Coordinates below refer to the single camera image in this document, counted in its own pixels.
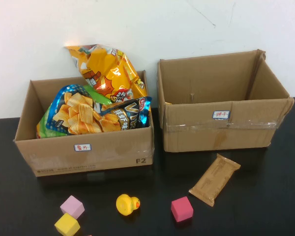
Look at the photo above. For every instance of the brown snack packet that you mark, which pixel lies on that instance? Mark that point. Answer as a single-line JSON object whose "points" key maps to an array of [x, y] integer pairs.
{"points": [[215, 179]]}

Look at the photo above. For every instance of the cardboard box with F2 print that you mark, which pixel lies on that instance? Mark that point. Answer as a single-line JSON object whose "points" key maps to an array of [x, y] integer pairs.
{"points": [[108, 152]]}

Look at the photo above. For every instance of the orange chip bag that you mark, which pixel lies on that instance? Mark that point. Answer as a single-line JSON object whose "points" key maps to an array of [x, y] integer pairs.
{"points": [[108, 71]]}

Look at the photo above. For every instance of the blue ridged chip bag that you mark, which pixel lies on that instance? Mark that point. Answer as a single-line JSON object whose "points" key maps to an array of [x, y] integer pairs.
{"points": [[83, 115]]}

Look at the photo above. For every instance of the cardboard box with clear tape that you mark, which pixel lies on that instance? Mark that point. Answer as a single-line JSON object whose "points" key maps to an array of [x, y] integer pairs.
{"points": [[211, 137]]}

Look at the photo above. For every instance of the white label red writing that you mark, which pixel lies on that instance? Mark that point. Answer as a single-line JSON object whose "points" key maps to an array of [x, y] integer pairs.
{"points": [[82, 147]]}

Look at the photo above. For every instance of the yellow rubber duck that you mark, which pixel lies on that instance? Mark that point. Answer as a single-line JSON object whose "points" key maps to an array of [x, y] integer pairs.
{"points": [[126, 204]]}

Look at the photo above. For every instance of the magenta foam cube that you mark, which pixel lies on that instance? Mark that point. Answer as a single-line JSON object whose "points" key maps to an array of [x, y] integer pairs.
{"points": [[182, 209]]}

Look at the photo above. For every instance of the green chip bag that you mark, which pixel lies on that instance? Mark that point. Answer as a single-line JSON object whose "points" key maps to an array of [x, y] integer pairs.
{"points": [[49, 130]]}

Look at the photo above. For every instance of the pink foam cube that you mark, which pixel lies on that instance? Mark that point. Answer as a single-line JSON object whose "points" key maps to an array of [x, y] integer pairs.
{"points": [[72, 206]]}

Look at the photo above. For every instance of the yellow foam cube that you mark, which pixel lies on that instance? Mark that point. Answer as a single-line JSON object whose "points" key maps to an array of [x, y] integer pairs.
{"points": [[67, 225]]}

